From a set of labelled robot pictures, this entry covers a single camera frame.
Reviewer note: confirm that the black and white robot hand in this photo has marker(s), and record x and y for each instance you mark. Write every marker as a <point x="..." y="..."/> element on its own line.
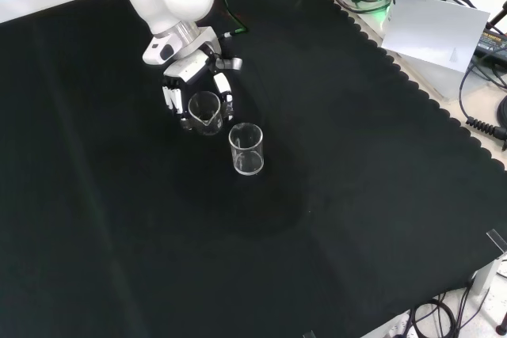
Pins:
<point x="186" y="71"/>

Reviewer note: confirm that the small clear glass beaker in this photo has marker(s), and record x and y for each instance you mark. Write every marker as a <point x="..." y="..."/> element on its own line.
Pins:
<point x="206" y="114"/>

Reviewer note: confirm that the tall clear glass beaker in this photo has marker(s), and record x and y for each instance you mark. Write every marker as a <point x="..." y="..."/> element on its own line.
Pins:
<point x="246" y="152"/>

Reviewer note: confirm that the black bench cloth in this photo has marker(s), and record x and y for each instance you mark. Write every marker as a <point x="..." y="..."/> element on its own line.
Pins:
<point x="138" y="215"/>

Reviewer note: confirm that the pale board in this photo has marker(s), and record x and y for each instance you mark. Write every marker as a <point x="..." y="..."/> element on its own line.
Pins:
<point x="431" y="33"/>

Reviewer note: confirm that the clear cloth clip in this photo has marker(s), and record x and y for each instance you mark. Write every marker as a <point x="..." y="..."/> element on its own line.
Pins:
<point x="309" y="334"/>
<point x="497" y="240"/>

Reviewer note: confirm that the black power supply box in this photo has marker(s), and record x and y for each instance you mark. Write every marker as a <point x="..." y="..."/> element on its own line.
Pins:
<point x="493" y="43"/>

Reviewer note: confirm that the grey metal bench bracket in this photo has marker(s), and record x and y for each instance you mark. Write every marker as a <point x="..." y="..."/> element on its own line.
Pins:
<point x="487" y="274"/>

